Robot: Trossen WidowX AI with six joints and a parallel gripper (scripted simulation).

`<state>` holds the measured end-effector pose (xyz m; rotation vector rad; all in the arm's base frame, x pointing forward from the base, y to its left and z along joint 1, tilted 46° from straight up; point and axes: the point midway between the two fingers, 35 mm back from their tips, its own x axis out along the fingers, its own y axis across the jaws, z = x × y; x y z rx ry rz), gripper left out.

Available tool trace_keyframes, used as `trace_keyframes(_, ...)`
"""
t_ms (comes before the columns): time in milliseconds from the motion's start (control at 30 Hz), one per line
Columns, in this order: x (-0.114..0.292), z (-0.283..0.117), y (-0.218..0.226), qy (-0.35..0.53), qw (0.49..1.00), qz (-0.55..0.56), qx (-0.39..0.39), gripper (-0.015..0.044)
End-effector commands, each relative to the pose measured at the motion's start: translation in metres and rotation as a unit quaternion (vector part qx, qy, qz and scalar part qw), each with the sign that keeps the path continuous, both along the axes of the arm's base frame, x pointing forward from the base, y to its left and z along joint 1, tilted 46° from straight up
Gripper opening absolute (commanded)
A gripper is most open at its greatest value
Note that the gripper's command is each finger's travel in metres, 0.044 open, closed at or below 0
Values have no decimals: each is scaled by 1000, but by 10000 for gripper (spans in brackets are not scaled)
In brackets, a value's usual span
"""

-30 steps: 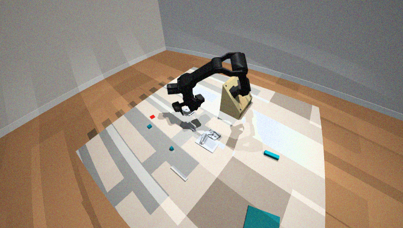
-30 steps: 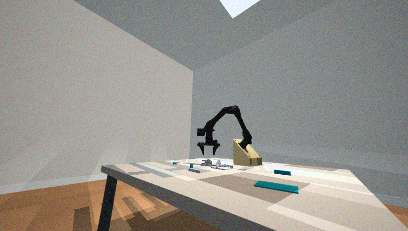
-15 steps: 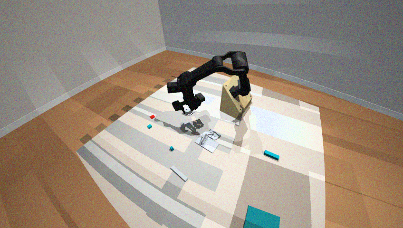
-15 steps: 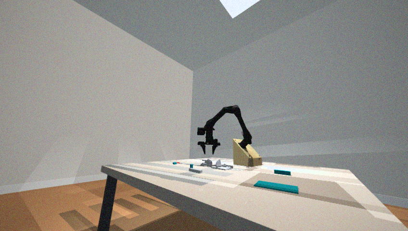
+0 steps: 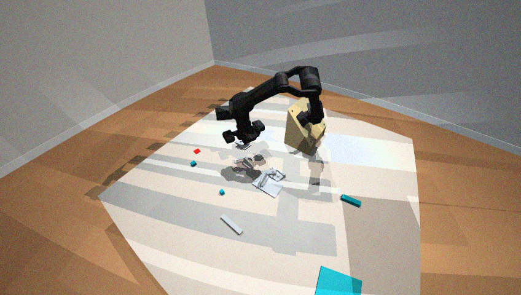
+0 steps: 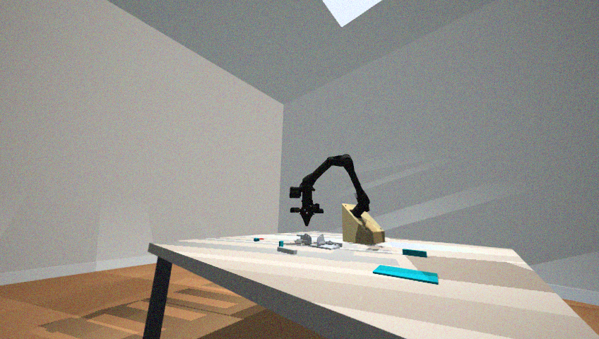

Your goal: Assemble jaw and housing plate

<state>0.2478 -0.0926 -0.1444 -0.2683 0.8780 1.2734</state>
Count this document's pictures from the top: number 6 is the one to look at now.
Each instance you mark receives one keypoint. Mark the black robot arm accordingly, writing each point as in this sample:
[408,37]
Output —
[306,187]

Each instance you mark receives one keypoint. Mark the white flat bar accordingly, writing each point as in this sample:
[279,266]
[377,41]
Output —
[287,250]

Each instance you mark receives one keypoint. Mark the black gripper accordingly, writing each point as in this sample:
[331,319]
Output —
[306,215]

